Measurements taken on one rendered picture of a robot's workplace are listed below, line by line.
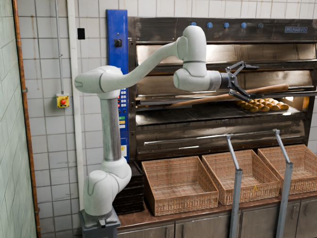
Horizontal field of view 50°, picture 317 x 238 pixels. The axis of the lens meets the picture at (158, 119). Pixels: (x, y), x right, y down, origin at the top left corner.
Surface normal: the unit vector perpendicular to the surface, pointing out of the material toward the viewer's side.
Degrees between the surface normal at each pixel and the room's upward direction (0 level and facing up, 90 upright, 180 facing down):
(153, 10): 90
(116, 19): 90
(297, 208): 90
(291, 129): 70
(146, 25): 90
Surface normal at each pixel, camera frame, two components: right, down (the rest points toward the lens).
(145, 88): 0.28, -0.06
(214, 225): 0.29, 0.29
